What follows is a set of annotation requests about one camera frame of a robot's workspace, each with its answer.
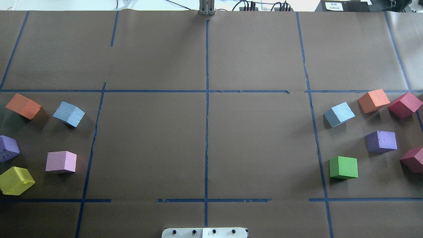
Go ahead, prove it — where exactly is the red block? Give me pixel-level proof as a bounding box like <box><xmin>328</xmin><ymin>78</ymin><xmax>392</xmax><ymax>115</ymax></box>
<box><xmin>388</xmin><ymin>92</ymin><xmax>423</xmax><ymax>119</ymax></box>
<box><xmin>400</xmin><ymin>147</ymin><xmax>423</xmax><ymax>173</ymax></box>

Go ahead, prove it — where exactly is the orange block left side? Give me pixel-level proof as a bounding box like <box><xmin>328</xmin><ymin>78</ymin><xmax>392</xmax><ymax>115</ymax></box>
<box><xmin>6</xmin><ymin>93</ymin><xmax>41</xmax><ymax>120</ymax></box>

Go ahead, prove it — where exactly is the black power strip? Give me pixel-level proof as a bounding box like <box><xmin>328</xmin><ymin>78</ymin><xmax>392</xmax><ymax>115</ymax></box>
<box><xmin>232</xmin><ymin>0</ymin><xmax>294</xmax><ymax>12</ymax></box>

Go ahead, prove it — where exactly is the purple block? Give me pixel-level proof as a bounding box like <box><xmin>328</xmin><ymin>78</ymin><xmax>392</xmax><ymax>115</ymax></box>
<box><xmin>0</xmin><ymin>135</ymin><xmax>20</xmax><ymax>163</ymax></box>
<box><xmin>365</xmin><ymin>131</ymin><xmax>398</xmax><ymax>154</ymax></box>

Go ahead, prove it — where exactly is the purple block left side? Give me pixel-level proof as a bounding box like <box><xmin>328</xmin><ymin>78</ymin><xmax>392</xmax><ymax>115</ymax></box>
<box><xmin>0</xmin><ymin>135</ymin><xmax>20</xmax><ymax>163</ymax></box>

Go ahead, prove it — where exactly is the purple block right side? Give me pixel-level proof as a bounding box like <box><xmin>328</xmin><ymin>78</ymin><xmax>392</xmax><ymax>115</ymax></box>
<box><xmin>365</xmin><ymin>131</ymin><xmax>398</xmax><ymax>154</ymax></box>

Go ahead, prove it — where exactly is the yellow block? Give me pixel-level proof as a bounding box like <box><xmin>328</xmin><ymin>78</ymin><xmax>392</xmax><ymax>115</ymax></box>
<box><xmin>0</xmin><ymin>166</ymin><xmax>36</xmax><ymax>195</ymax></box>

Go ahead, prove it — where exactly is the orange block right side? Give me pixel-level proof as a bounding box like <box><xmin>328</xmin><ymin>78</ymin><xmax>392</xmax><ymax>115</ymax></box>
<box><xmin>358</xmin><ymin>89</ymin><xmax>390</xmax><ymax>113</ymax></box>

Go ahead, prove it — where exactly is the light blue block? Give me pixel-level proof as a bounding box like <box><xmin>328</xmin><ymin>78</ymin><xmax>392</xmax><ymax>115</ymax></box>
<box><xmin>324</xmin><ymin>101</ymin><xmax>355</xmax><ymax>128</ymax></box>
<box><xmin>53</xmin><ymin>101</ymin><xmax>85</xmax><ymax>128</ymax></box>

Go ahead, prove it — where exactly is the red block lower right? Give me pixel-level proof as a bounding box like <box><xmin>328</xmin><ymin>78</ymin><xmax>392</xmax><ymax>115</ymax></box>
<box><xmin>400</xmin><ymin>147</ymin><xmax>423</xmax><ymax>173</ymax></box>

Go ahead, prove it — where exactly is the orange block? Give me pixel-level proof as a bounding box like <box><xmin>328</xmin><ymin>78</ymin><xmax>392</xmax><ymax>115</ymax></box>
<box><xmin>6</xmin><ymin>93</ymin><xmax>41</xmax><ymax>120</ymax></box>
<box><xmin>358</xmin><ymin>89</ymin><xmax>390</xmax><ymax>113</ymax></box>

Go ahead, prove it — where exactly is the black box with label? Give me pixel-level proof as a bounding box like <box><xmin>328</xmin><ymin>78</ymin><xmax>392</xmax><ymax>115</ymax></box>
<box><xmin>315</xmin><ymin>0</ymin><xmax>370</xmax><ymax>12</ymax></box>

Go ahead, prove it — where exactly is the grey aluminium post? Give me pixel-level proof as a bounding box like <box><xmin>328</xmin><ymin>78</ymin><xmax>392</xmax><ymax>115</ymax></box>
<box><xmin>198</xmin><ymin>0</ymin><xmax>215</xmax><ymax>16</ymax></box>

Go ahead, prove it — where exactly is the white mounting plate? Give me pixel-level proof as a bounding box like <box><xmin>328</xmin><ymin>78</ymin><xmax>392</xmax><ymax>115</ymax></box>
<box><xmin>161</xmin><ymin>227</ymin><xmax>249</xmax><ymax>238</ymax></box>

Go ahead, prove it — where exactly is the red block upper right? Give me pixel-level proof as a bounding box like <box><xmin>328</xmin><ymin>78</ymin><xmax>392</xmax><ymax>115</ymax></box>
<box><xmin>388</xmin><ymin>92</ymin><xmax>423</xmax><ymax>119</ymax></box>

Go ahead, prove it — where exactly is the green block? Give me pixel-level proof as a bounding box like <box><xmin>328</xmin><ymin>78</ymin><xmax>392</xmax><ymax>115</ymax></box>
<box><xmin>329</xmin><ymin>156</ymin><xmax>358</xmax><ymax>180</ymax></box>

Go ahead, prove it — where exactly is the pink block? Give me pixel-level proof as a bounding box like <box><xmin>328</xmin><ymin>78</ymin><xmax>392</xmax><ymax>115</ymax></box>
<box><xmin>45</xmin><ymin>151</ymin><xmax>77</xmax><ymax>173</ymax></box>

